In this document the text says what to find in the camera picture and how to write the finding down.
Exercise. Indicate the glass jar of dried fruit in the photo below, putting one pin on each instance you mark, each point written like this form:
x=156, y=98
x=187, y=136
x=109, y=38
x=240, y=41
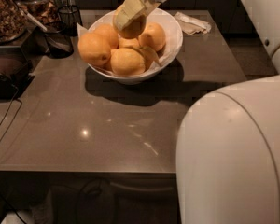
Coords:
x=44, y=11

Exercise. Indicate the white ceramic bowl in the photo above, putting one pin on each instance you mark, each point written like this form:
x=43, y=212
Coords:
x=174, y=40

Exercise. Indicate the small right front orange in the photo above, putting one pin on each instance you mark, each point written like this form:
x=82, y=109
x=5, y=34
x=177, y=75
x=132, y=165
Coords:
x=150, y=56

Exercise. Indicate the glass jar of nuts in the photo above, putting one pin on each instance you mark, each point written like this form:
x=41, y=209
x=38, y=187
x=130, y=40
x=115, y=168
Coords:
x=12, y=23

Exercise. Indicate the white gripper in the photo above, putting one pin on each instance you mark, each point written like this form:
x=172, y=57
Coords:
x=134, y=10

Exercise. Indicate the folded paper napkins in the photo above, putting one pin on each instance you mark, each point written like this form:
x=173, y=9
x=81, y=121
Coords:
x=191, y=25

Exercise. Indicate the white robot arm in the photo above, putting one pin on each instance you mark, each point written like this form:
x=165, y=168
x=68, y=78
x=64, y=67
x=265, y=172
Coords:
x=228, y=144

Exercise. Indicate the black wire mesh cup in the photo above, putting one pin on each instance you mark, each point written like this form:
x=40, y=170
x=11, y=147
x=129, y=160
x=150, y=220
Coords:
x=70, y=15

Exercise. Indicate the white scoop handle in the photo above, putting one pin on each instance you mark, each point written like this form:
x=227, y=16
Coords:
x=32, y=19

